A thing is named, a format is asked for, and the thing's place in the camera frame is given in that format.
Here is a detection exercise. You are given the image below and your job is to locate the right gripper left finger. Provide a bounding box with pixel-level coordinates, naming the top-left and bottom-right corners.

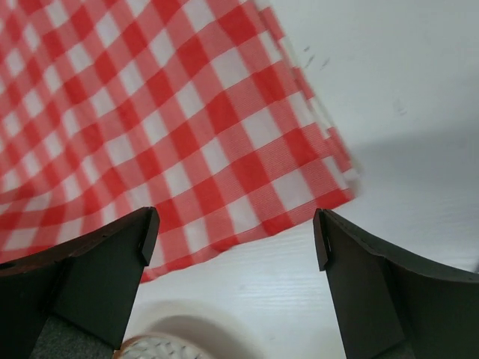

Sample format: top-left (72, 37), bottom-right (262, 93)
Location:
top-left (1, 207), bottom-right (159, 358)

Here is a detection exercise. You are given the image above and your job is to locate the red white checkered cloth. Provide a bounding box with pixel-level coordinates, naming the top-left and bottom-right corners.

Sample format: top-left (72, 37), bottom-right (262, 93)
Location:
top-left (1, 1), bottom-right (357, 281)

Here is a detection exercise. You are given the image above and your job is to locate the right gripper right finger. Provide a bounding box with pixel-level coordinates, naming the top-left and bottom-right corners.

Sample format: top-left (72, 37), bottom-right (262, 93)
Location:
top-left (313, 209), bottom-right (478, 358)

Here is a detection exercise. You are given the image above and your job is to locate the floral patterned ceramic bowl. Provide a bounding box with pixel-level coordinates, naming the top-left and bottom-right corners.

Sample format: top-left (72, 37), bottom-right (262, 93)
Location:
top-left (114, 334), bottom-right (213, 359)

